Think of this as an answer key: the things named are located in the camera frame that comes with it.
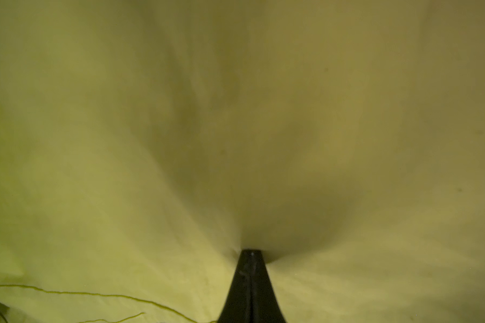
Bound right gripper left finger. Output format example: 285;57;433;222
218;250;252;323

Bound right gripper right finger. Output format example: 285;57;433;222
251;250;286;323

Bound yellow long pants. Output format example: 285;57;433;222
0;1;485;322

